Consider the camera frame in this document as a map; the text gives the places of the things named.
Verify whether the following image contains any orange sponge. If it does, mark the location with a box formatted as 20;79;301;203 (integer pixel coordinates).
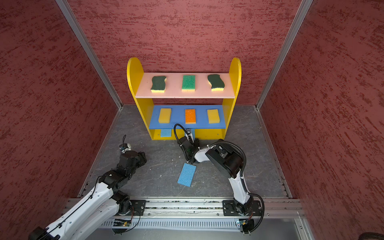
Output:
185;109;197;125

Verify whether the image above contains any light blue sponge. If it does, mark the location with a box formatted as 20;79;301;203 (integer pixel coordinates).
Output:
161;129;172;138
178;163;197;187

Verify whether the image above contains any yellow sponge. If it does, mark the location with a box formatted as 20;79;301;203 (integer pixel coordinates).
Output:
158;108;172;124
207;109;221;124

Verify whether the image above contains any bright green rectangular sponge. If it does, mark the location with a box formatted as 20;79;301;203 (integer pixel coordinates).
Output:
182;75;196;92

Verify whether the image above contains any dark green wavy sponge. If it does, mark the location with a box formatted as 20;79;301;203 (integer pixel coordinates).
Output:
151;76;167;93
208;74;225;92

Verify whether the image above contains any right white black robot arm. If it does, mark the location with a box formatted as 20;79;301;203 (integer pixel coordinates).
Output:
176;132;253;216

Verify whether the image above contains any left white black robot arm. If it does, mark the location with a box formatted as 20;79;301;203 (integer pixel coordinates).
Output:
28;151;147;240

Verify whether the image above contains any blue lower shelf board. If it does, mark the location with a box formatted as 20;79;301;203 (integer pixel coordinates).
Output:
149;105;226;130

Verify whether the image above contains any yellow wooden shelf unit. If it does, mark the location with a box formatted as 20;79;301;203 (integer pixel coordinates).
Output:
127;58;242;140

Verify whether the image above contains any pink upper shelf board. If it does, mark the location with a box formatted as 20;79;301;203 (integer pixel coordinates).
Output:
135;73;241;99

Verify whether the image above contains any left small circuit board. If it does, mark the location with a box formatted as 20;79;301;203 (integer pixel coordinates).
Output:
113;219;132;227

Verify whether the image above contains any small circuit board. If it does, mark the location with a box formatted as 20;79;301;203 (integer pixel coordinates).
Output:
237;219;255;229
113;219;132;227

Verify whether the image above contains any right small circuit board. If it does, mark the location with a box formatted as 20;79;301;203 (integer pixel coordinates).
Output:
237;219;255;229

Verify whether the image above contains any left aluminium corner profile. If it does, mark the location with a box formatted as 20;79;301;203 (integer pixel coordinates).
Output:
56;0;124;111

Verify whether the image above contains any aluminium corner profile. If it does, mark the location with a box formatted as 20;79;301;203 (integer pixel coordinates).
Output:
256;0;313;111
56;0;124;111

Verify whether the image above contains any right aluminium corner profile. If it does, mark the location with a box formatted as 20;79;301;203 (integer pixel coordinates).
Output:
256;0;313;111

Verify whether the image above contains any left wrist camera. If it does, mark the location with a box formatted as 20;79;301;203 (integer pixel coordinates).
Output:
119;143;132;154

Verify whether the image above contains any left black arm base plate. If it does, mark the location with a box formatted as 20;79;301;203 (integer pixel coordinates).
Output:
118;200;147;216

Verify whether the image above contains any white slotted cable duct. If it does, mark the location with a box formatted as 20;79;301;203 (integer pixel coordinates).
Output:
99;218;240;232

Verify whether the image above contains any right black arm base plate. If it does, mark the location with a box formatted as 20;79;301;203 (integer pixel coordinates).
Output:
222;199;263;217

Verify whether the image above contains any aluminium mounting rail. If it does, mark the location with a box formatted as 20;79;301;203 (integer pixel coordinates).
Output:
131;197;306;219

